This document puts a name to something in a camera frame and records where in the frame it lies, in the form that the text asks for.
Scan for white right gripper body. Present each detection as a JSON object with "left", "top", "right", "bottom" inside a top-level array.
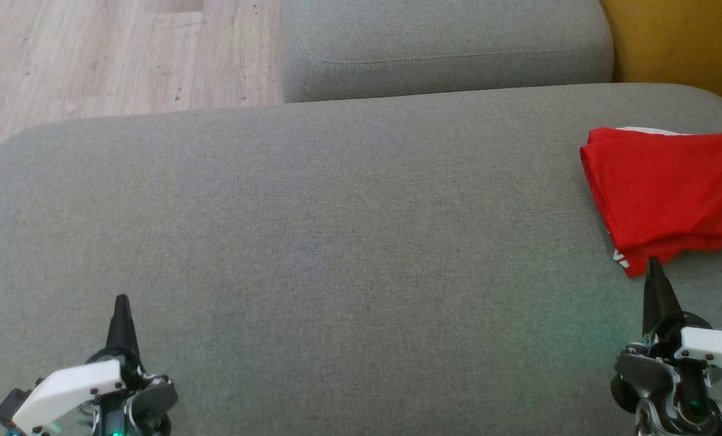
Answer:
[{"left": 610, "top": 312, "right": 722, "bottom": 436}]

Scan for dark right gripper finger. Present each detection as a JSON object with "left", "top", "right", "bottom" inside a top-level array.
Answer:
[{"left": 642, "top": 257, "right": 685, "bottom": 337}]

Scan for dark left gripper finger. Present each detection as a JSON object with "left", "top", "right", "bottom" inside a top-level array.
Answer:
[{"left": 105, "top": 295, "right": 140, "bottom": 358}]

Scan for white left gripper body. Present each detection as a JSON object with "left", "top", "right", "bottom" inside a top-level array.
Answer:
[{"left": 11, "top": 346, "right": 180, "bottom": 436}]

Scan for red white lettered jersey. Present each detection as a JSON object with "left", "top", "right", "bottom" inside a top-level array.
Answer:
[{"left": 580, "top": 127, "right": 722, "bottom": 279}]

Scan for red shorts white stripes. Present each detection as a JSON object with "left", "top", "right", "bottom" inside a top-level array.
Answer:
[{"left": 615, "top": 126, "right": 694, "bottom": 136}]

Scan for large grey sofa seat cushion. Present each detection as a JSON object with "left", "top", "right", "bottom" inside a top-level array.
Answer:
[{"left": 0, "top": 83, "right": 722, "bottom": 436}]

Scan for mustard yellow panel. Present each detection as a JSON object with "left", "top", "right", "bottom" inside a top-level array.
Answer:
[{"left": 600, "top": 0, "right": 722, "bottom": 119}]

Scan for small grey sofa cushion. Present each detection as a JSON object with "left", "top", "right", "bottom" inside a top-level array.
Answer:
[{"left": 282, "top": 0, "right": 615, "bottom": 104}]

